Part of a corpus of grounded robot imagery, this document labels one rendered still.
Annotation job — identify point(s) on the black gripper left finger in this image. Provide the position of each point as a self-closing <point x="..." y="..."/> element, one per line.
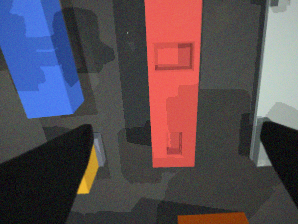
<point x="40" y="186"/>

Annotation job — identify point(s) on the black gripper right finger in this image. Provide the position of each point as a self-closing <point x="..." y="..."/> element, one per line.
<point x="281" y="144"/>

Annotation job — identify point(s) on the yellow rectangular block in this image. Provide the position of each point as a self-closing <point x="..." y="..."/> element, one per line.
<point x="89" y="173"/>

